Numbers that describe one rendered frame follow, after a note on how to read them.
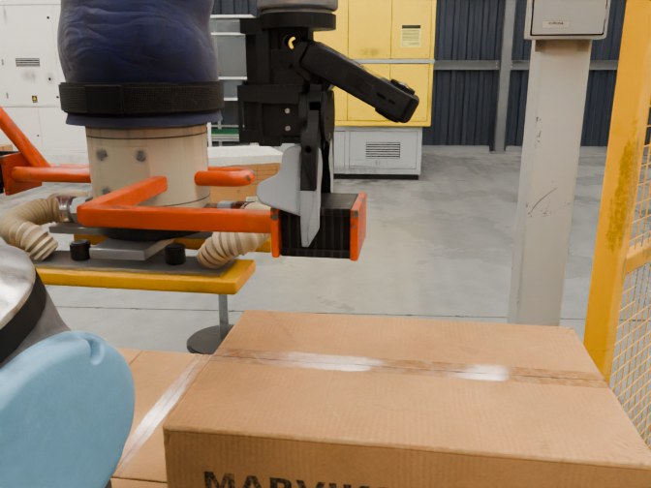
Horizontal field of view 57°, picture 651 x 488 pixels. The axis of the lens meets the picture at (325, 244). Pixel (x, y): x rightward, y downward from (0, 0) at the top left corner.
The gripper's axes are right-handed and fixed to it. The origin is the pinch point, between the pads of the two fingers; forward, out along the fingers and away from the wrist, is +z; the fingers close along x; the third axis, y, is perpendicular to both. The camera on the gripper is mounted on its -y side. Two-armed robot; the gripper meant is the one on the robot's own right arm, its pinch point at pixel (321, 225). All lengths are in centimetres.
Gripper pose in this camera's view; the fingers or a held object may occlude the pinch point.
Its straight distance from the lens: 60.5
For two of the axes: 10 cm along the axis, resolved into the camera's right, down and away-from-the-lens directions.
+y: -9.9, -0.4, 1.5
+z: 0.0, 9.6, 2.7
